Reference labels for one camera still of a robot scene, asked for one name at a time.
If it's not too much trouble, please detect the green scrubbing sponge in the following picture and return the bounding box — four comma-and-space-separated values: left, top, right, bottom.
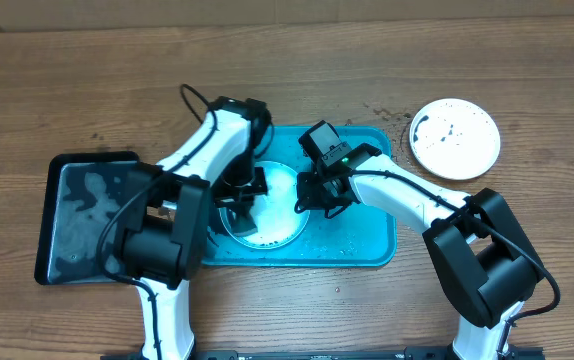
227, 202, 258, 237

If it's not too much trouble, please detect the light blue plate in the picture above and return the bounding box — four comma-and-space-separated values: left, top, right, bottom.
219, 161, 309, 250

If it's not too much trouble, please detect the white plate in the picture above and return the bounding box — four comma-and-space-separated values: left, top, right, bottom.
409, 98, 501, 180

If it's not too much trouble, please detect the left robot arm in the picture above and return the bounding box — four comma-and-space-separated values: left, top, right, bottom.
101, 97, 272, 359

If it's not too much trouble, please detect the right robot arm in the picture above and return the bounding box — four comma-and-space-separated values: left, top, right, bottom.
294, 121, 545, 359

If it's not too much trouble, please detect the black water tray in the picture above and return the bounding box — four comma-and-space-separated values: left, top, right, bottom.
34, 151, 139, 286

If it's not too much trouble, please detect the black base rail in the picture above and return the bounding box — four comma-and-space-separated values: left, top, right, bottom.
99, 345, 546, 360

